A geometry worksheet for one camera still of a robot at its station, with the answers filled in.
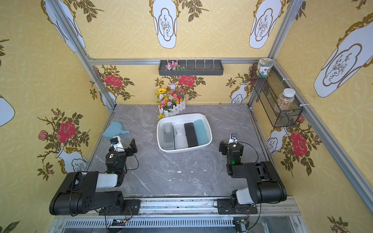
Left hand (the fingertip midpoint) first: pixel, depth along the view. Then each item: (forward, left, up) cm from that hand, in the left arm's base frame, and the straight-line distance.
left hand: (120, 141), depth 88 cm
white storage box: (+22, -37, -7) cm, 44 cm away
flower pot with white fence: (+28, -30, +5) cm, 41 cm away
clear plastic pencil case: (+7, -36, -8) cm, 37 cm away
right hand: (0, -71, -4) cm, 71 cm away
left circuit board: (-40, -5, -13) cm, 42 cm away
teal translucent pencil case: (+9, -50, -6) cm, 52 cm away
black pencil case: (+8, -43, -7) cm, 45 cm away
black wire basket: (+31, -97, +12) cm, 103 cm away
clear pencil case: (+3, -28, -7) cm, 29 cm away
